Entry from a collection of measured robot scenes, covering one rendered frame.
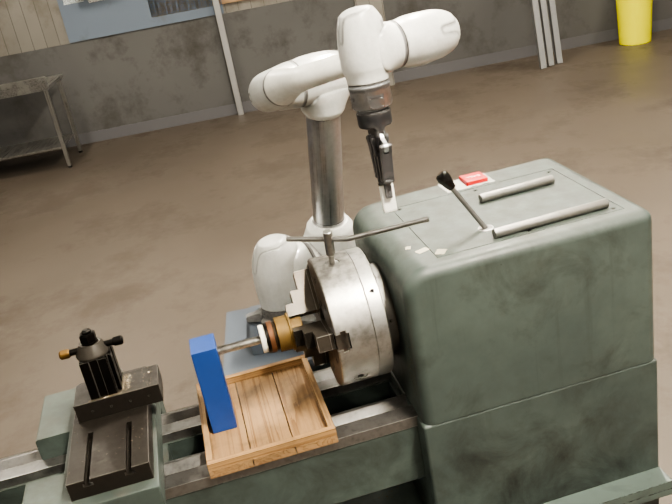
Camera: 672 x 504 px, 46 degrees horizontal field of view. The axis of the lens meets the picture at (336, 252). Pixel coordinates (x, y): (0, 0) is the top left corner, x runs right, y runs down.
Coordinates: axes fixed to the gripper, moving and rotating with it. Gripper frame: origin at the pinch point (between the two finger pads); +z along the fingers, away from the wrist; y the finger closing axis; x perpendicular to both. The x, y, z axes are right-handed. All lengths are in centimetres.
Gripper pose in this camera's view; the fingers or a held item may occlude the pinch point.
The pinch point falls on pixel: (387, 196)
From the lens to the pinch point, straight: 180.4
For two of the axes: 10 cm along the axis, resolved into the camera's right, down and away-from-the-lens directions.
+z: 1.8, 9.2, 3.5
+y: 2.2, 3.1, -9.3
